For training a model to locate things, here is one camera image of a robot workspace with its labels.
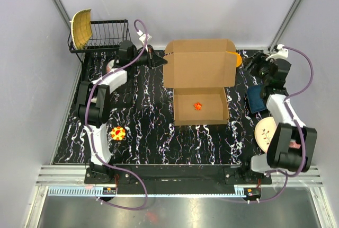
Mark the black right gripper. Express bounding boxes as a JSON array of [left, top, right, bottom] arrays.
[[240, 51, 273, 85]]

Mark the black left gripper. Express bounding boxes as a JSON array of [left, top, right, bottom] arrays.
[[130, 45, 167, 69]]

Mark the brown cardboard box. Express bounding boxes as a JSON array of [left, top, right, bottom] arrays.
[[163, 39, 237, 126]]

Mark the red orange leaf toy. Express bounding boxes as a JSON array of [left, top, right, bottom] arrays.
[[193, 102, 202, 111]]

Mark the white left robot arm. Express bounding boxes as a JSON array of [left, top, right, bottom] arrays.
[[76, 40, 166, 183]]

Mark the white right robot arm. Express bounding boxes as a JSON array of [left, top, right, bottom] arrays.
[[240, 52, 317, 184]]

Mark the right controller box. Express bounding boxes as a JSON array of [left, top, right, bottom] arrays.
[[244, 188, 261, 199]]

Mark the controller box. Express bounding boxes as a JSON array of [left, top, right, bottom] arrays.
[[244, 188, 261, 199], [102, 186, 117, 195]]

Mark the left controller box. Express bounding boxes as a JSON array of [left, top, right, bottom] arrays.
[[102, 186, 117, 195]]

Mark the dark blue bowl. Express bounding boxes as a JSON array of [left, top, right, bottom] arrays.
[[246, 85, 267, 113]]

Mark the orange bowl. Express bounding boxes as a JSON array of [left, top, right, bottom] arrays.
[[228, 51, 242, 68]]

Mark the red patterned bowl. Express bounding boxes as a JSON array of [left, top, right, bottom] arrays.
[[105, 59, 116, 74]]

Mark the cream floral plate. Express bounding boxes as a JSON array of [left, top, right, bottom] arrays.
[[254, 117, 277, 153]]

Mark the black marble pattern mat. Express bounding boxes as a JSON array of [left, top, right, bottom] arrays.
[[53, 49, 304, 165]]

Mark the pink plate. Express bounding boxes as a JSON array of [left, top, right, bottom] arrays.
[[289, 141, 301, 149]]

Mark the yellow woven plate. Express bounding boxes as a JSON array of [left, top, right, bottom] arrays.
[[70, 8, 93, 50]]

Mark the yellow red flower toy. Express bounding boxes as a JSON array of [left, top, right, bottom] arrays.
[[111, 127, 126, 141]]

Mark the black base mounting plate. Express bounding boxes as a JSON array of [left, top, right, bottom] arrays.
[[84, 164, 272, 195]]

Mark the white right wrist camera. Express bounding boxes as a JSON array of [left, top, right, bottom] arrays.
[[265, 44, 289, 61]]

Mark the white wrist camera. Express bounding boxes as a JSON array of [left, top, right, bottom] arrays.
[[137, 31, 152, 45], [265, 44, 289, 61]]

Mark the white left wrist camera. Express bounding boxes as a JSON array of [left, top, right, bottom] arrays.
[[137, 31, 152, 45]]

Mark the black wire dish rack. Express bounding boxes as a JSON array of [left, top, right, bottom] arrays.
[[68, 19, 137, 109]]

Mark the aluminium frame rail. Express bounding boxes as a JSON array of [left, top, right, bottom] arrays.
[[35, 164, 323, 187]]

